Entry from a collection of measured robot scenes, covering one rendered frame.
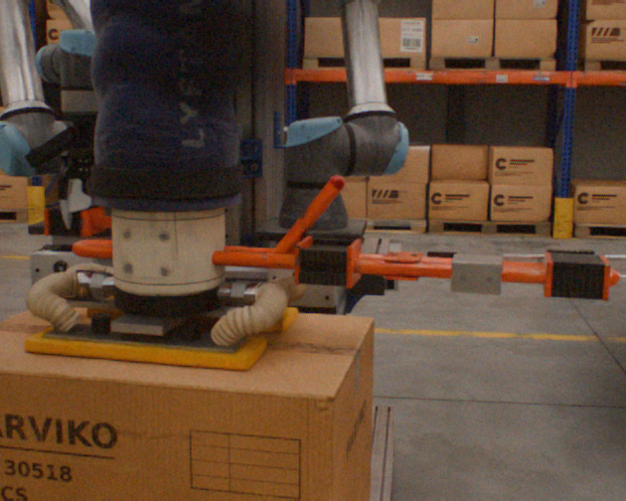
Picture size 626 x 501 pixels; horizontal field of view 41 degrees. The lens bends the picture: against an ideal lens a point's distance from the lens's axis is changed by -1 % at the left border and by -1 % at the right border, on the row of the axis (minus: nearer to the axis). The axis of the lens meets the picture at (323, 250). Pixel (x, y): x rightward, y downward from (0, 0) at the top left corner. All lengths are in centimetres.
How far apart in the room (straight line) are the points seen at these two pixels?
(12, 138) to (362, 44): 77
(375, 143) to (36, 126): 71
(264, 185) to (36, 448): 96
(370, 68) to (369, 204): 656
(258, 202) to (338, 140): 30
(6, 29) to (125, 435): 105
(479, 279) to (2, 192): 852
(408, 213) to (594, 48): 238
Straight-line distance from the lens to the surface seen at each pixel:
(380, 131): 182
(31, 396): 121
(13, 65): 191
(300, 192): 177
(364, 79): 186
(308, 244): 125
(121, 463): 119
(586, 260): 119
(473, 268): 118
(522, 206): 851
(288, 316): 136
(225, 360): 115
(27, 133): 183
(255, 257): 123
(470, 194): 845
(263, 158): 196
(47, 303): 128
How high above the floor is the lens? 131
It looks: 10 degrees down
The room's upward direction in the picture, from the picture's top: 1 degrees clockwise
